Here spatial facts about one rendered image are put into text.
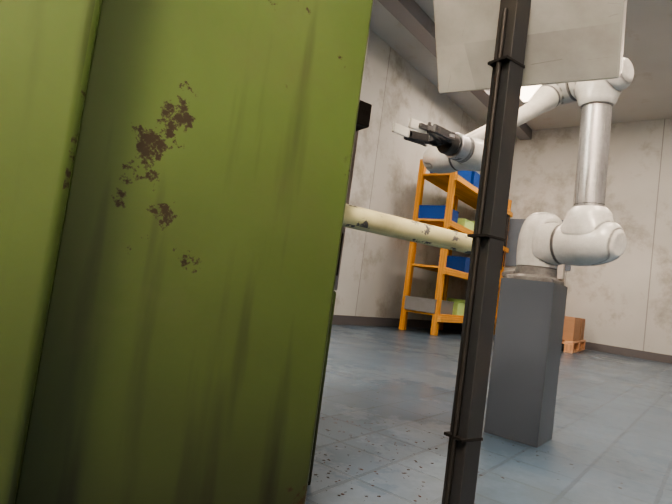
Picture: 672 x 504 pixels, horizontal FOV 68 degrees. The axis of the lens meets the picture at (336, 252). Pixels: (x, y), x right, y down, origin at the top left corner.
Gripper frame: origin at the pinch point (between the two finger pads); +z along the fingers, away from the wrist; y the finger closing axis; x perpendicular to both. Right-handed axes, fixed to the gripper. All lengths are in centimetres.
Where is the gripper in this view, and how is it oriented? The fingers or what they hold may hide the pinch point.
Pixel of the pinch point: (407, 127)
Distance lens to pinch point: 161.0
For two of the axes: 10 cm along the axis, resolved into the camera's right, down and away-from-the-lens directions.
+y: -5.6, -0.2, 8.3
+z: -8.2, -1.5, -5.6
